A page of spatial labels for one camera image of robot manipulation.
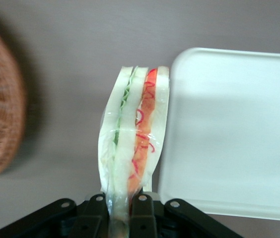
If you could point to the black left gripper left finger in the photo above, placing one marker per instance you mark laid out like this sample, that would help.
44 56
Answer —
55 218

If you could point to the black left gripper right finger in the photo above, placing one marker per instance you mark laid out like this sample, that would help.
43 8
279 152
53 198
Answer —
174 218

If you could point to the plastic sandwich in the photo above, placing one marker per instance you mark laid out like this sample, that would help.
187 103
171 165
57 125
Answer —
132 129

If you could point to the cream rectangular plastic tray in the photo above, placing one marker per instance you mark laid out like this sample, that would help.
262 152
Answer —
229 129

